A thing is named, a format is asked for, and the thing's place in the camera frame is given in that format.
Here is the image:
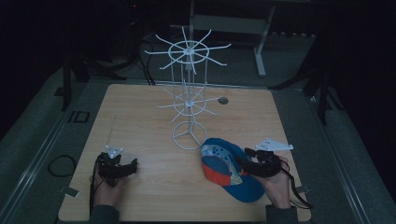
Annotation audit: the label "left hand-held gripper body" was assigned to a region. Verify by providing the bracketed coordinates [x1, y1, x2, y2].
[95, 145, 127, 188]

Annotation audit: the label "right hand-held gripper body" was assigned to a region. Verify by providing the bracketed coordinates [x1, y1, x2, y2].
[250, 137, 294, 179]

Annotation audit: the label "blue and orange cap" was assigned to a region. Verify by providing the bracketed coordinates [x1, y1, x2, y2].
[200, 137, 266, 203]

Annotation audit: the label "person's left hand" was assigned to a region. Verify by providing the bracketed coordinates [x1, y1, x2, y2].
[92, 169, 129, 208]

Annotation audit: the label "person's right hand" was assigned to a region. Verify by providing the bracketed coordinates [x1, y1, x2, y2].
[259, 156, 292, 210]

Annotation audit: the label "black tripod stand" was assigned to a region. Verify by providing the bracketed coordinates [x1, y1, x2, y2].
[54, 18, 148, 112]
[268, 36, 346, 126]

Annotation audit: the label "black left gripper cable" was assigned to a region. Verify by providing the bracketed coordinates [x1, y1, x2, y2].
[89, 161, 105, 217]

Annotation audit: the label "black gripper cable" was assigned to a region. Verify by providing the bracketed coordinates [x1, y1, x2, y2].
[89, 161, 105, 217]
[279, 161, 314, 210]

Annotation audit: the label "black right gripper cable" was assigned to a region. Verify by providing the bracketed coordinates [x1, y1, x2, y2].
[279, 161, 314, 210]

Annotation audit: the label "black cable loop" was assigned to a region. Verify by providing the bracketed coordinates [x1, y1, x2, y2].
[47, 154, 78, 178]

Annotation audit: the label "black floor bracket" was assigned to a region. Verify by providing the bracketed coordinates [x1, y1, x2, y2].
[67, 110, 92, 124]

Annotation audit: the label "white wire display rack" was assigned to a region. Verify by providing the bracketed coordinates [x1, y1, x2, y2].
[144, 26, 233, 151]

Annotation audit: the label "black floor cables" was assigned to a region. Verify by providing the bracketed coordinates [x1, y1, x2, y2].
[136, 34, 157, 87]

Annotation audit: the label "grey metal desk frame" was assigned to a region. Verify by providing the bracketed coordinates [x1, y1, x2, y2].
[189, 0, 277, 78]

